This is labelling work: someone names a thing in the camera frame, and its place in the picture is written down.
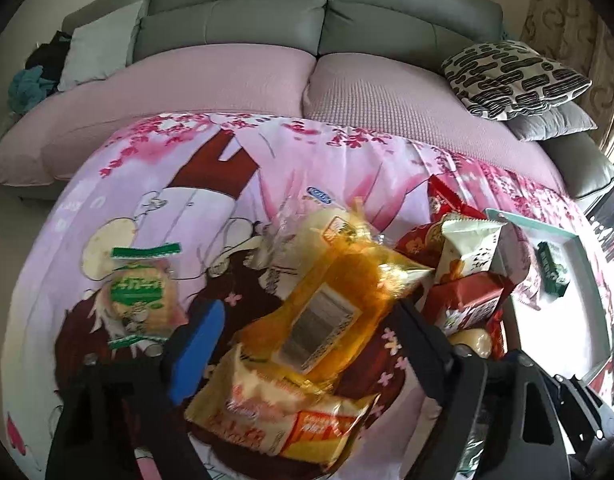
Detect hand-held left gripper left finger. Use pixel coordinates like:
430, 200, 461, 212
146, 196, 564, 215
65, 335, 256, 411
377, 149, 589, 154
44, 300, 225, 480

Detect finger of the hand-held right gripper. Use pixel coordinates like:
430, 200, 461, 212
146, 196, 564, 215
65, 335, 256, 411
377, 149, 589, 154
552, 372, 614, 456

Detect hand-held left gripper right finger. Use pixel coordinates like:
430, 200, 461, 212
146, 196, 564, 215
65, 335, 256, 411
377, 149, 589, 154
389, 297, 562, 480

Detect small yellow bun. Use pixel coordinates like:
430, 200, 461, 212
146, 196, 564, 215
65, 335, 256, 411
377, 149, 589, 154
447, 327, 494, 358

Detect red milk biscuit packet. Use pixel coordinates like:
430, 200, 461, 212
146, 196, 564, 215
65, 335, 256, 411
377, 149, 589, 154
422, 272, 518, 336

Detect orange white snack packet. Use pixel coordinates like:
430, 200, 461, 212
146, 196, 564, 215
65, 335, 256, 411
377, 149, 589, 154
184, 345, 380, 473

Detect red snack packet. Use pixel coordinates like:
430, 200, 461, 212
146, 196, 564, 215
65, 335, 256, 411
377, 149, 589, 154
394, 222, 448, 266
427, 175, 488, 221

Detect yellow snack packet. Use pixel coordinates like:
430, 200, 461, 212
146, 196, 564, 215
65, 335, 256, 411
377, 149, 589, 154
239, 240, 435, 386

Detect teal rimmed white box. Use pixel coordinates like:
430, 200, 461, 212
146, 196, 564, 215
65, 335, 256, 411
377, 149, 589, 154
484, 207, 614, 386

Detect pink snack packet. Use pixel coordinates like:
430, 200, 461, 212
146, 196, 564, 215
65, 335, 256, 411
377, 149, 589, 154
507, 240, 544, 311

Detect clear bun packet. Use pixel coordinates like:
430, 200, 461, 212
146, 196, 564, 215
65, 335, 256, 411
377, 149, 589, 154
257, 180, 388, 281

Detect green round cracker packet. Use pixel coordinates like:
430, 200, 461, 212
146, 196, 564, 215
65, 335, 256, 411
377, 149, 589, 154
94, 242, 190, 356

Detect green snack packet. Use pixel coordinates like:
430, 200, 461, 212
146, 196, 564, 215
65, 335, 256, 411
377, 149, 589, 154
537, 241, 570, 297

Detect printed pink blanket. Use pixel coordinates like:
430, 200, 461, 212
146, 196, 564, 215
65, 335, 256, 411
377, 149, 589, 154
2, 112, 614, 480

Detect dark grey pillow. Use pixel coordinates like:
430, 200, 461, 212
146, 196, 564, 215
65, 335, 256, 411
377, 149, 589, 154
507, 102, 598, 142

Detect pink sofa cover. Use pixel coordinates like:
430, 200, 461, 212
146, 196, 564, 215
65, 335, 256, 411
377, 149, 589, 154
0, 42, 568, 191

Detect black white patterned pillow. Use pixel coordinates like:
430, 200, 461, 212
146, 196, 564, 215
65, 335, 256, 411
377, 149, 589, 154
441, 40, 592, 121

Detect teal cloth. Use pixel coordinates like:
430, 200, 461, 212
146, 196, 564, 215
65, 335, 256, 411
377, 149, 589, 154
7, 67, 58, 113

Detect light grey pillow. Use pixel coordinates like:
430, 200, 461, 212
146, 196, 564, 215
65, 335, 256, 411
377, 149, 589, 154
57, 0, 148, 92

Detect grey sofa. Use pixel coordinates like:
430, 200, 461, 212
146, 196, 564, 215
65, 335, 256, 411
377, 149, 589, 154
0, 0, 614, 201

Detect black clothes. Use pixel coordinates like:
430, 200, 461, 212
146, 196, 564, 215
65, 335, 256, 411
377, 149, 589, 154
24, 30, 73, 81

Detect beige patterned curtain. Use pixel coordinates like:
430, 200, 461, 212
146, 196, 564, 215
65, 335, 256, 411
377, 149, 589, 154
522, 0, 614, 156

